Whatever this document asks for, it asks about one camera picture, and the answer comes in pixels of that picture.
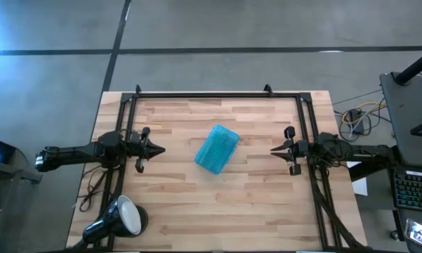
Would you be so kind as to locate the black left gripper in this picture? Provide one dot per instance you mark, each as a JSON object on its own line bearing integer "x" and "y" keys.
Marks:
{"x": 138, "y": 147}

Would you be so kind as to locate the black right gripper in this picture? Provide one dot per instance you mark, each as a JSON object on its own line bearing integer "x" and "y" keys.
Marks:
{"x": 298, "y": 148}

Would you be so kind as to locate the clear box with blue lid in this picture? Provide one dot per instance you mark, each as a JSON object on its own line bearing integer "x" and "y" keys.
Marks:
{"x": 217, "y": 149}

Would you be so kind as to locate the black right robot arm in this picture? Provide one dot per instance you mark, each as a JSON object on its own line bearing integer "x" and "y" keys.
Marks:
{"x": 365, "y": 152}

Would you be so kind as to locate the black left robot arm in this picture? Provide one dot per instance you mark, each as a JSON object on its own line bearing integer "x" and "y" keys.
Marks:
{"x": 70, "y": 154}

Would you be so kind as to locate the black power adapter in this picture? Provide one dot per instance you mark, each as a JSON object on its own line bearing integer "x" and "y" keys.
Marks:
{"x": 356, "y": 121}

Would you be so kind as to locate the black desk lamp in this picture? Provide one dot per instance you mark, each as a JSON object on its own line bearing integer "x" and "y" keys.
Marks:
{"x": 109, "y": 219}

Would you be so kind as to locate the white paper sheet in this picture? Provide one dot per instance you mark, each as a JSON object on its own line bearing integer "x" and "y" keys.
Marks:
{"x": 359, "y": 186}

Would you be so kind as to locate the black stand foot bar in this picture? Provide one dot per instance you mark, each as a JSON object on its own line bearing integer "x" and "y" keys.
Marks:
{"x": 370, "y": 173}

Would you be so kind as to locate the dark grey side table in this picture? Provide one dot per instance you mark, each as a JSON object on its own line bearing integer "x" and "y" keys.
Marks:
{"x": 403, "y": 116}

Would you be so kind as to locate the black backlit keyboard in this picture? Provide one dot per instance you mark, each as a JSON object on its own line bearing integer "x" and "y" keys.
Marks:
{"x": 414, "y": 191}

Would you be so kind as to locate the black caster wheel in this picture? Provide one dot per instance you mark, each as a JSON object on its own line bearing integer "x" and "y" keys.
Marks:
{"x": 394, "y": 235}

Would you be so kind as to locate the black computer with blue light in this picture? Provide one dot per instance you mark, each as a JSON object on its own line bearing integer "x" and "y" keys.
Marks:
{"x": 0, "y": 147}

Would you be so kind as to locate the black round pole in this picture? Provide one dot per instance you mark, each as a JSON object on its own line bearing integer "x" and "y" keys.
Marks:
{"x": 414, "y": 68}

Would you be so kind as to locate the smartphone with lit screen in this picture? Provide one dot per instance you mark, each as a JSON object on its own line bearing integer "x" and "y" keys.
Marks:
{"x": 421, "y": 234}

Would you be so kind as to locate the black frame clamp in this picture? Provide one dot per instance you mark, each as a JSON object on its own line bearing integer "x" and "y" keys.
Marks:
{"x": 268, "y": 89}
{"x": 137, "y": 89}

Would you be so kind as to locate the black aluminium table frame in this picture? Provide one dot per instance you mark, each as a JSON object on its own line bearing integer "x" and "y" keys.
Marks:
{"x": 214, "y": 95}

